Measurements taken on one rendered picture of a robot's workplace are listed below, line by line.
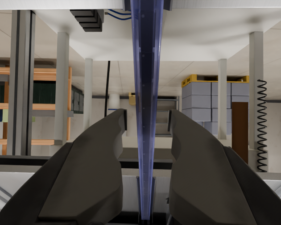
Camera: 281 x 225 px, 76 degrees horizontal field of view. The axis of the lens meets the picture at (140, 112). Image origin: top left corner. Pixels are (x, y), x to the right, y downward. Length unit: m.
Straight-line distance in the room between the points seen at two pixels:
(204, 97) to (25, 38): 3.60
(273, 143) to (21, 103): 10.19
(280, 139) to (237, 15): 10.06
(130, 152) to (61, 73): 0.35
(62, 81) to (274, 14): 0.66
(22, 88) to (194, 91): 3.54
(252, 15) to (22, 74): 0.63
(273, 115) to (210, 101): 6.60
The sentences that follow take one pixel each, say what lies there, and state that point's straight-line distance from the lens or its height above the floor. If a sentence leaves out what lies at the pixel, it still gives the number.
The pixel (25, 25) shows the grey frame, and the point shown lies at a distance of 0.60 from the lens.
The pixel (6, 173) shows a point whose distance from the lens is 0.29.
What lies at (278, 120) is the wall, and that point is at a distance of 10.48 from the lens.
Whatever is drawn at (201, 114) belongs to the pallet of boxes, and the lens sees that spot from 3.88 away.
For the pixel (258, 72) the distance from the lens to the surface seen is 0.70.
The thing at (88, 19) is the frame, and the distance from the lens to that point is 0.48.
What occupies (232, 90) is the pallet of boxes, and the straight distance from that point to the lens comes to 4.19.
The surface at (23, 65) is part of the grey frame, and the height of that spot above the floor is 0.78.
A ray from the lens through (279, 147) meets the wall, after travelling 10.58.
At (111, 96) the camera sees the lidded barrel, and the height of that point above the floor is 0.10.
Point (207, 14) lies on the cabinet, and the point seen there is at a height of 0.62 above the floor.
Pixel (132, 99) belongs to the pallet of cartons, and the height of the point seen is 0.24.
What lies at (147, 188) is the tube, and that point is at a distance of 0.23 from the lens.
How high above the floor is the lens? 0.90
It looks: 2 degrees down
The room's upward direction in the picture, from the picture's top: 179 degrees counter-clockwise
